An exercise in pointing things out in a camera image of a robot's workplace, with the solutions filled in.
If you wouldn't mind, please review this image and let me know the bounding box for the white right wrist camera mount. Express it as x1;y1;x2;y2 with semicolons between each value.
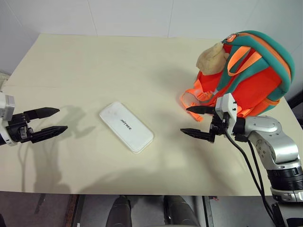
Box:
215;92;238;133

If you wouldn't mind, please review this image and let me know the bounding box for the beige plush toy keychain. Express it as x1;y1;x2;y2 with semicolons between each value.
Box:
197;42;230;75

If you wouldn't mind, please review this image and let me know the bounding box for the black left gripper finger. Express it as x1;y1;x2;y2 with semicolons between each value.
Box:
23;107;61;122
30;125;69;144

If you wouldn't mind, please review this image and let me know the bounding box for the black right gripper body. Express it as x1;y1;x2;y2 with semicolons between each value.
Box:
209;111;230;143

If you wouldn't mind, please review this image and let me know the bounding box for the orange and teal backpack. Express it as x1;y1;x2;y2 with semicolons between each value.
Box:
180;30;296;122

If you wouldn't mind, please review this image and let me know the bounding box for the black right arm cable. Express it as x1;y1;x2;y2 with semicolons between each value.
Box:
223;131;288;227

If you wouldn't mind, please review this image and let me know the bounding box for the dark rounded shape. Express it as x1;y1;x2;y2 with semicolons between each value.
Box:
163;195;202;227
111;195;133;227

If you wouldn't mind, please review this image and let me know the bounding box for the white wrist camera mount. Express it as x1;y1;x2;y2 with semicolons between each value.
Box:
0;92;16;122
215;92;238;133

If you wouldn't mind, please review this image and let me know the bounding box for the white rectangular case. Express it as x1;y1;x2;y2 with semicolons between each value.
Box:
98;101;155;155

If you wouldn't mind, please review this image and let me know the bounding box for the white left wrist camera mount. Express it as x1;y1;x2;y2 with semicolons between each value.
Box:
0;92;16;122

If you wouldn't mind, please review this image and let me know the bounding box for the black metal table frame bar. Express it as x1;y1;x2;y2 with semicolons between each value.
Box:
203;195;215;227
70;194;86;227

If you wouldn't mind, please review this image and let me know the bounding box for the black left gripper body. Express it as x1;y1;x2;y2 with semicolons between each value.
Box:
5;111;34;144

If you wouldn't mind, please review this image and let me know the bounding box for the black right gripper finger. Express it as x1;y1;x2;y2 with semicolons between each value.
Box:
186;105;216;115
180;128;215;144

